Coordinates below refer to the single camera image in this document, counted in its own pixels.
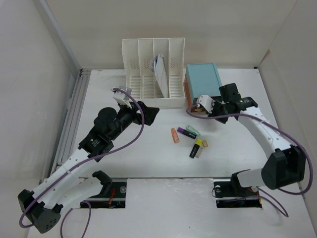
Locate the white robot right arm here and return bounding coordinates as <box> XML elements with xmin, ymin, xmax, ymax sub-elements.
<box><xmin>198</xmin><ymin>83</ymin><xmax>306</xmax><ymax>195</ymax></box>

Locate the orange drawer box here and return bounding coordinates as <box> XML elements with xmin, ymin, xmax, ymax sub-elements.
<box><xmin>184</xmin><ymin>76</ymin><xmax>206</xmax><ymax>113</ymax></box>

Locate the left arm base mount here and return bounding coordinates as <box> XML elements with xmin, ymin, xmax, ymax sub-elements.
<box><xmin>86</xmin><ymin>171</ymin><xmax>127</xmax><ymax>209</ymax></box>

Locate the aluminium rail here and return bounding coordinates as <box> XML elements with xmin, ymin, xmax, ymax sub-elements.
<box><xmin>53</xmin><ymin>69</ymin><xmax>91</xmax><ymax>169</ymax></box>

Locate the blue drawer box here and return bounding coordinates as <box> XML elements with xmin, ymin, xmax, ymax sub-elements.
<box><xmin>186</xmin><ymin>63</ymin><xmax>222</xmax><ymax>101</ymax></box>

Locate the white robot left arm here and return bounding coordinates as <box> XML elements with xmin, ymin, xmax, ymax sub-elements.
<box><xmin>17</xmin><ymin>101</ymin><xmax>159</xmax><ymax>234</ymax></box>

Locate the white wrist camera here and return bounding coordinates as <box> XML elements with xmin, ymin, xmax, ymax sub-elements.
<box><xmin>197</xmin><ymin>95</ymin><xmax>215</xmax><ymax>114</ymax></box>
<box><xmin>112</xmin><ymin>86</ymin><xmax>132</xmax><ymax>108</ymax></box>

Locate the purple highlighter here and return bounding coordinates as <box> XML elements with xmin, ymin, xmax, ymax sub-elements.
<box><xmin>177</xmin><ymin>127</ymin><xmax>197</xmax><ymax>139</ymax></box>

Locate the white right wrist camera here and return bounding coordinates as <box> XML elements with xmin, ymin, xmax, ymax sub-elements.
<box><xmin>197</xmin><ymin>95</ymin><xmax>215</xmax><ymax>114</ymax></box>

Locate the green highlighter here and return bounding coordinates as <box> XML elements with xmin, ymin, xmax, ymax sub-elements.
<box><xmin>186</xmin><ymin>125</ymin><xmax>201</xmax><ymax>137</ymax></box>

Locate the grey eraser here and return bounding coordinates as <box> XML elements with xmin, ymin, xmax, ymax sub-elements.
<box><xmin>195</xmin><ymin>147</ymin><xmax>204</xmax><ymax>158</ymax></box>

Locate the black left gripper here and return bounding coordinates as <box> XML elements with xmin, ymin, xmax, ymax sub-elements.
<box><xmin>108</xmin><ymin>100</ymin><xmax>159</xmax><ymax>141</ymax></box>

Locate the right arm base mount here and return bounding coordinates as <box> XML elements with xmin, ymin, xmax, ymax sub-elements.
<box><xmin>212</xmin><ymin>178</ymin><xmax>262</xmax><ymax>208</ymax></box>

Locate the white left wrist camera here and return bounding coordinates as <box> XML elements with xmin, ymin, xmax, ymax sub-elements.
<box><xmin>112</xmin><ymin>86</ymin><xmax>132</xmax><ymax>108</ymax></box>

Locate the white plastic file organizer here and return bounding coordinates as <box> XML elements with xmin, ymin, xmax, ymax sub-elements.
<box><xmin>121</xmin><ymin>38</ymin><xmax>185</xmax><ymax>109</ymax></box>

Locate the yellow highlighter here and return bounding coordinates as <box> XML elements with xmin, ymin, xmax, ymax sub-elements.
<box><xmin>189</xmin><ymin>139</ymin><xmax>202</xmax><ymax>159</ymax></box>

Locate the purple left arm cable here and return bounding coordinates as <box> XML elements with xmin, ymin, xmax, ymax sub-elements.
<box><xmin>19</xmin><ymin>89</ymin><xmax>145</xmax><ymax>238</ymax></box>

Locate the small wooden stamp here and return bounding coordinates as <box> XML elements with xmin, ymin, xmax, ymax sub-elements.
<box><xmin>202</xmin><ymin>140</ymin><xmax>209</xmax><ymax>147</ymax></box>

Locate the white spiral notebook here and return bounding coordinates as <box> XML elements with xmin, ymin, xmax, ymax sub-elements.
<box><xmin>150</xmin><ymin>54</ymin><xmax>169</xmax><ymax>98</ymax></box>

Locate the orange highlighter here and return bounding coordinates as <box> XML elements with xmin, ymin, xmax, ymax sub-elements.
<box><xmin>171</xmin><ymin>128</ymin><xmax>180</xmax><ymax>143</ymax></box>

